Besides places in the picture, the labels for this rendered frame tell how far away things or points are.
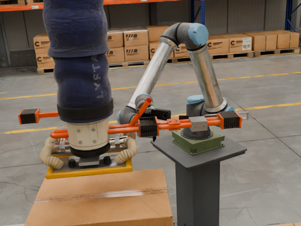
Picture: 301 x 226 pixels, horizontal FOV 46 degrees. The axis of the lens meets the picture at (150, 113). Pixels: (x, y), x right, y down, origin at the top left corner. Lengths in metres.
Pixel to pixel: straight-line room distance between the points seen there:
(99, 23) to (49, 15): 0.17
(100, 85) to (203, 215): 1.60
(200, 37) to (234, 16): 8.60
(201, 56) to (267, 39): 7.60
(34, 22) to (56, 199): 8.56
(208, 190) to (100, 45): 1.58
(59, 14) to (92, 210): 0.80
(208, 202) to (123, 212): 1.25
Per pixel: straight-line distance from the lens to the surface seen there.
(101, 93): 1.36
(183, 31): 1.96
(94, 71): 1.33
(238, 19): 10.59
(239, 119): 1.53
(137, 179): 1.73
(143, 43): 8.61
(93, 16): 1.30
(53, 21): 1.31
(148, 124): 1.44
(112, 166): 1.42
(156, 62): 1.96
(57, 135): 1.49
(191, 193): 2.56
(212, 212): 2.75
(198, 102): 2.34
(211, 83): 2.11
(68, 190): 1.72
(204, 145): 2.40
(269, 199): 3.36
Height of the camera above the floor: 1.82
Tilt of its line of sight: 20 degrees down
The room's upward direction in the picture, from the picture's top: 3 degrees counter-clockwise
